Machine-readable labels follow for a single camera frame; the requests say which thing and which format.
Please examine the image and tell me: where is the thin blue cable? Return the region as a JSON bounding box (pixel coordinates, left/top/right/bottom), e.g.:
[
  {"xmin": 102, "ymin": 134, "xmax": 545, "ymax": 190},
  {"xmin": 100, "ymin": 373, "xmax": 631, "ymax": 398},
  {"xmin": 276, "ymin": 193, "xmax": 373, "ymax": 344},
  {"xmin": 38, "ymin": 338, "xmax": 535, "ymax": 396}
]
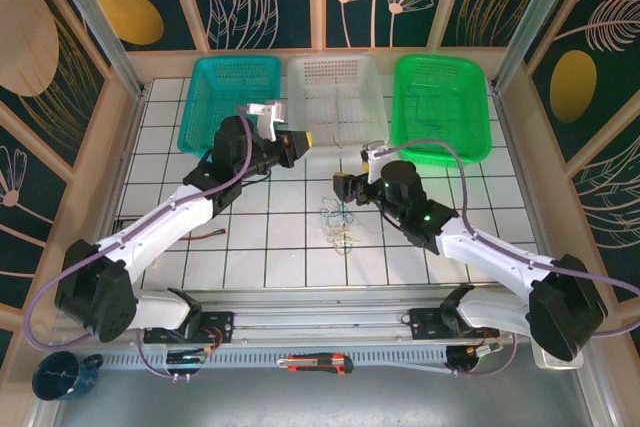
[{"xmin": 318, "ymin": 198, "xmax": 354, "ymax": 229}]

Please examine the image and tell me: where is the rubber bands pile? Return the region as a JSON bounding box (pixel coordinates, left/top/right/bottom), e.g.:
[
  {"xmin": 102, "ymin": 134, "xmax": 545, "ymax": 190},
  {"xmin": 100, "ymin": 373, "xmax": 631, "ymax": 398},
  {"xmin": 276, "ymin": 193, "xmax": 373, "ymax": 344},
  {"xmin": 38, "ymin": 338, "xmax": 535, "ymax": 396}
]
[{"xmin": 319, "ymin": 204, "xmax": 384, "ymax": 248}]

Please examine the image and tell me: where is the thin dark cable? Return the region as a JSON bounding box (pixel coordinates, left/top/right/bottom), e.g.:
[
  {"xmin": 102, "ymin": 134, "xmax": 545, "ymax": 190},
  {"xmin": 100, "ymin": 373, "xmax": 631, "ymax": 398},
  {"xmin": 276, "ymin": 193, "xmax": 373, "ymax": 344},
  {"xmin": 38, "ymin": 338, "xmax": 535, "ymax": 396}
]
[{"xmin": 408, "ymin": 84, "xmax": 444, "ymax": 132}]

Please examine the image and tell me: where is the teal plastic basket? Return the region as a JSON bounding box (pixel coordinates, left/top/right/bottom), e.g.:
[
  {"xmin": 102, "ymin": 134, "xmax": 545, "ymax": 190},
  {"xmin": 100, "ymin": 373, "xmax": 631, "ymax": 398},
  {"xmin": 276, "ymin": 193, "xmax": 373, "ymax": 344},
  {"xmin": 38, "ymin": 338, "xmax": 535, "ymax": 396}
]
[{"xmin": 177, "ymin": 56, "xmax": 282, "ymax": 163}]

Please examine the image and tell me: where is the white plastic basket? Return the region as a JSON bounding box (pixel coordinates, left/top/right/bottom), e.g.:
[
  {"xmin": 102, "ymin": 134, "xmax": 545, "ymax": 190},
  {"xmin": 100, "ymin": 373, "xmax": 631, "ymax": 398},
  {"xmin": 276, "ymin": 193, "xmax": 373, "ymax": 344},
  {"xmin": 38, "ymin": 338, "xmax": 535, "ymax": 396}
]
[{"xmin": 286, "ymin": 53, "xmax": 389, "ymax": 160}]

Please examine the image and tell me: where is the green plastic basket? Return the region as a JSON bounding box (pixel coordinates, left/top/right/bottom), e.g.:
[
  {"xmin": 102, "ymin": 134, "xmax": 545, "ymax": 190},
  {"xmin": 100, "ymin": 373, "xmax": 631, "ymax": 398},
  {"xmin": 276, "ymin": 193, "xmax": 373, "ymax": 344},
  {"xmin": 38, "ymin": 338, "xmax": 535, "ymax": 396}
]
[{"xmin": 392, "ymin": 53, "xmax": 493, "ymax": 167}]

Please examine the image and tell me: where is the orange black utility knife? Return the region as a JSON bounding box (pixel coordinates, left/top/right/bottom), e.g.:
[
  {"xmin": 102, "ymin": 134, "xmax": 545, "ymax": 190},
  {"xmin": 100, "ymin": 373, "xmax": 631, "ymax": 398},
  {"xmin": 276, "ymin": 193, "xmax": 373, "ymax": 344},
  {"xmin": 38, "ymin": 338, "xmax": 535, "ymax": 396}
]
[{"xmin": 275, "ymin": 352, "xmax": 354, "ymax": 377}]

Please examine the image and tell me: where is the dark blue mug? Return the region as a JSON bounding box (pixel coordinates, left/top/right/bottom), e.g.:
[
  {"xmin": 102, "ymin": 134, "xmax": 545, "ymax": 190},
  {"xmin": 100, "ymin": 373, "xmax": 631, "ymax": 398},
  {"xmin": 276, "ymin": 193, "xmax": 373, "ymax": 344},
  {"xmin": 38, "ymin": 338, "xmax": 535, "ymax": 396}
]
[{"xmin": 32, "ymin": 350, "xmax": 105, "ymax": 402}]

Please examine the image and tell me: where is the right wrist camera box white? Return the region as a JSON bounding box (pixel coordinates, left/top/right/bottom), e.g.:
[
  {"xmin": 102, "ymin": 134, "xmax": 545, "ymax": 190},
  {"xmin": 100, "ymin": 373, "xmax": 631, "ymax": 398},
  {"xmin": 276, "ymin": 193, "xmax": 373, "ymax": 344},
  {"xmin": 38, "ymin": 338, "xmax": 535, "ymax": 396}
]
[{"xmin": 359, "ymin": 142, "xmax": 391, "ymax": 186}]

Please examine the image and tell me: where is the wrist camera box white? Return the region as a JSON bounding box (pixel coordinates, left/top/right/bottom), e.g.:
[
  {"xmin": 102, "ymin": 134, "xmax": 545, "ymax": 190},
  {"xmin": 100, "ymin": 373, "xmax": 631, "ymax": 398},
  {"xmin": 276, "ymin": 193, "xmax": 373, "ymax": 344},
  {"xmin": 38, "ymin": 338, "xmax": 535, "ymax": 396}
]
[
  {"xmin": 359, "ymin": 142, "xmax": 391, "ymax": 186},
  {"xmin": 247, "ymin": 100, "xmax": 287, "ymax": 142}
]

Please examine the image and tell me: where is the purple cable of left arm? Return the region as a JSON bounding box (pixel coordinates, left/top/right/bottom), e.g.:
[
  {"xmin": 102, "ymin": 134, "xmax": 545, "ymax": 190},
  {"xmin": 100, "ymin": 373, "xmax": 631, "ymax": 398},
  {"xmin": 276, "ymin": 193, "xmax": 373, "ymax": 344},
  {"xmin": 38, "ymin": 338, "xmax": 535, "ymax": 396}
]
[{"xmin": 24, "ymin": 105, "xmax": 252, "ymax": 379}]

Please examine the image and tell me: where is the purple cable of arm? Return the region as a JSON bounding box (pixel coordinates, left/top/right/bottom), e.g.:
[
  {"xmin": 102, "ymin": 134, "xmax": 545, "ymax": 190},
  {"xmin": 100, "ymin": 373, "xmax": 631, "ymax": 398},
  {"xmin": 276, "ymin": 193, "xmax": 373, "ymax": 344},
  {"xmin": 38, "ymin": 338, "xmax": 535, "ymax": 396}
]
[
  {"xmin": 377, "ymin": 138, "xmax": 640, "ymax": 378},
  {"xmin": 24, "ymin": 105, "xmax": 252, "ymax": 379}
]

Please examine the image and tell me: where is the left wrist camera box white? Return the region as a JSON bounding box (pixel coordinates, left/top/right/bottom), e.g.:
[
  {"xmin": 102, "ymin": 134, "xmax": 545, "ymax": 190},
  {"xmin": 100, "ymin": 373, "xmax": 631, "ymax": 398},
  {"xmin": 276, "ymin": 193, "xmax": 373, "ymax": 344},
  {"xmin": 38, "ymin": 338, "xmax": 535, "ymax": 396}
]
[{"xmin": 247, "ymin": 100, "xmax": 287, "ymax": 142}]

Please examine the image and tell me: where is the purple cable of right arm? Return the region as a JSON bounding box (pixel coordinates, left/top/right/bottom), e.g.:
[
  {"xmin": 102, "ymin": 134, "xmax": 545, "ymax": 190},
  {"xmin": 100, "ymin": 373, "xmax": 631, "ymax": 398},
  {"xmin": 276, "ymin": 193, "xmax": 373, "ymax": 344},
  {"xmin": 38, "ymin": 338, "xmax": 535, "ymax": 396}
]
[{"xmin": 377, "ymin": 138, "xmax": 640, "ymax": 378}]

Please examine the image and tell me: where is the red wire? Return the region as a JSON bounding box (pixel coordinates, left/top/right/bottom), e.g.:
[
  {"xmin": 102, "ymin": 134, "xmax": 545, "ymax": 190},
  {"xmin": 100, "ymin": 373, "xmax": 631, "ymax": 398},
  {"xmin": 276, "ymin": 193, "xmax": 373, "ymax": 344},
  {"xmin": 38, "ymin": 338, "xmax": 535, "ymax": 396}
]
[{"xmin": 180, "ymin": 229, "xmax": 227, "ymax": 242}]

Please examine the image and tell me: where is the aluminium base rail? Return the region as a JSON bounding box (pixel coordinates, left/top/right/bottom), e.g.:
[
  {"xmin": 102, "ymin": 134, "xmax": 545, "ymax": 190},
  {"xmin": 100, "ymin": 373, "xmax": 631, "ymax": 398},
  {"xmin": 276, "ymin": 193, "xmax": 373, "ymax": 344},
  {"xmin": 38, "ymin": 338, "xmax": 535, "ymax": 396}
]
[{"xmin": 49, "ymin": 289, "xmax": 591, "ymax": 348}]

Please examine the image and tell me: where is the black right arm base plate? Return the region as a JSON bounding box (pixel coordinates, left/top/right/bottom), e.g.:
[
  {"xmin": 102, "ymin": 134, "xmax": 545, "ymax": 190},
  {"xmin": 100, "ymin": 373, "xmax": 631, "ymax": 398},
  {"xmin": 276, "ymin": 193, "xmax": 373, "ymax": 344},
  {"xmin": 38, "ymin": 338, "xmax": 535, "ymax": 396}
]
[{"xmin": 408, "ymin": 306, "xmax": 501, "ymax": 341}]

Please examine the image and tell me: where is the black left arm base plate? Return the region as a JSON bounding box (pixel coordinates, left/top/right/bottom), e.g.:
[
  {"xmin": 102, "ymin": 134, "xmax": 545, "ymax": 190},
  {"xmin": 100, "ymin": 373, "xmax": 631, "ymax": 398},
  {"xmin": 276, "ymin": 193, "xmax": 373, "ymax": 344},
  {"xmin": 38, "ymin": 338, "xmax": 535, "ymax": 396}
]
[{"xmin": 143, "ymin": 310, "xmax": 236, "ymax": 346}]

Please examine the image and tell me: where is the grey flat cable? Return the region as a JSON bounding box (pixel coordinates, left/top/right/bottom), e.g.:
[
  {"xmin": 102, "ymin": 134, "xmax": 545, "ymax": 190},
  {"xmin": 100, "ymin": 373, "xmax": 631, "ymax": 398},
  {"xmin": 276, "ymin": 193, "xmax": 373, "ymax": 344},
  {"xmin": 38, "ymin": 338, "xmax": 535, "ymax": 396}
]
[{"xmin": 349, "ymin": 359, "xmax": 454, "ymax": 376}]

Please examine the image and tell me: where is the grey slotted cable duct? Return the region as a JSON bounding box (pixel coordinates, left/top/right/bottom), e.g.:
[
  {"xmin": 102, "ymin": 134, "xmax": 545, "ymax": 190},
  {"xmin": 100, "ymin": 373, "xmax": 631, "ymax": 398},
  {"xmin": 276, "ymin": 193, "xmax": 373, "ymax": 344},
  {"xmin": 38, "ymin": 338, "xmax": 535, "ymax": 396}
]
[{"xmin": 97, "ymin": 344, "xmax": 451, "ymax": 373}]

